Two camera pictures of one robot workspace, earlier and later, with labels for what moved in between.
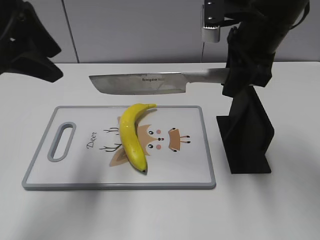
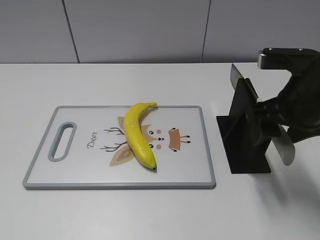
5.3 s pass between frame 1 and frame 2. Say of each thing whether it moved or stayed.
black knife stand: stayed
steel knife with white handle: moved
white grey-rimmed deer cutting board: stayed
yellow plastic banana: moved
